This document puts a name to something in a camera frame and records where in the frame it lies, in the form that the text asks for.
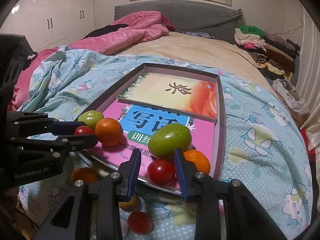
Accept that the small red cherry tomato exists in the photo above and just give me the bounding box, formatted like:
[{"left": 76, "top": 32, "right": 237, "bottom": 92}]
[{"left": 74, "top": 126, "right": 94, "bottom": 135}]

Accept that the orange tangerine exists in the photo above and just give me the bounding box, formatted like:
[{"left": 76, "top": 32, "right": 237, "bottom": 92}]
[
  {"left": 94, "top": 118, "right": 123, "bottom": 147},
  {"left": 183, "top": 150, "right": 210, "bottom": 174},
  {"left": 70, "top": 167, "right": 99, "bottom": 184}
]

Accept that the green jujube fruit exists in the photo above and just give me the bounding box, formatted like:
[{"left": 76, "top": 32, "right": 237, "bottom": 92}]
[{"left": 77, "top": 110, "right": 104, "bottom": 130}]

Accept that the large red tomato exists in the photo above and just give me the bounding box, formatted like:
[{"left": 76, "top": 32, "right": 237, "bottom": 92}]
[{"left": 147, "top": 159, "right": 176, "bottom": 186}]

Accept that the brownish small fruit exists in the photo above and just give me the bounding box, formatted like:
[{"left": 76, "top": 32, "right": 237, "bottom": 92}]
[{"left": 119, "top": 194, "right": 142, "bottom": 212}]

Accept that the red tomato on quilt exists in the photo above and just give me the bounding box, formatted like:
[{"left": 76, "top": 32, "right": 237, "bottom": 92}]
[{"left": 127, "top": 211, "right": 152, "bottom": 234}]

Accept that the pink blue workbook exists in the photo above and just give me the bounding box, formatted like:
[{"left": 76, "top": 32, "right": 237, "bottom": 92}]
[{"left": 86, "top": 99, "right": 217, "bottom": 189}]

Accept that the red bag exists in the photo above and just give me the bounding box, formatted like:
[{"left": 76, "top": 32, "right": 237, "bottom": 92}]
[{"left": 300, "top": 128, "right": 316, "bottom": 162}]

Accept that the white wardrobe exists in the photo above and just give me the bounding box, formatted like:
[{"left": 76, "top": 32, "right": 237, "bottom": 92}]
[{"left": 1, "top": 0, "right": 96, "bottom": 51}]

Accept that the grey shallow box tray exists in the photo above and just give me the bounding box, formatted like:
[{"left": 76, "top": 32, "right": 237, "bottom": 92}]
[{"left": 84, "top": 63, "right": 226, "bottom": 196}]

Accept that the yellow orange book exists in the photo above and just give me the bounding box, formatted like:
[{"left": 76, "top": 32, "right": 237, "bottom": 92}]
[{"left": 118, "top": 73, "right": 217, "bottom": 120}]

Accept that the black garment on bed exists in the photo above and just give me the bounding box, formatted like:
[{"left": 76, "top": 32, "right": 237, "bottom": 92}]
[{"left": 82, "top": 24, "right": 129, "bottom": 39}]

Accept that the pink quilted blanket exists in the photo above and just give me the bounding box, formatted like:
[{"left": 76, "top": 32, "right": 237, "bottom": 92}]
[{"left": 8, "top": 11, "right": 175, "bottom": 111}]

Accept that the cream satin curtain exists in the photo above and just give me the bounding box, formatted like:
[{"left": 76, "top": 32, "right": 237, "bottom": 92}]
[{"left": 294, "top": 10, "right": 320, "bottom": 151}]

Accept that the stack of folded clothes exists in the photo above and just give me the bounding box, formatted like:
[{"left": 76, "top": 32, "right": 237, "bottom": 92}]
[{"left": 234, "top": 25, "right": 300, "bottom": 81}]

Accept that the beige bed blanket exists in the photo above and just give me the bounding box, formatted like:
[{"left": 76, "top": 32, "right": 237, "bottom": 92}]
[{"left": 116, "top": 32, "right": 274, "bottom": 93}]

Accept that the blue patterned pillow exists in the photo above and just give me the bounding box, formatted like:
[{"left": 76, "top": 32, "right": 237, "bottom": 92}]
[{"left": 183, "top": 31, "right": 215, "bottom": 40}]

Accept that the grey headboard cover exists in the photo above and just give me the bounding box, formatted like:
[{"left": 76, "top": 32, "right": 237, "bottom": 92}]
[{"left": 114, "top": 0, "right": 243, "bottom": 44}]

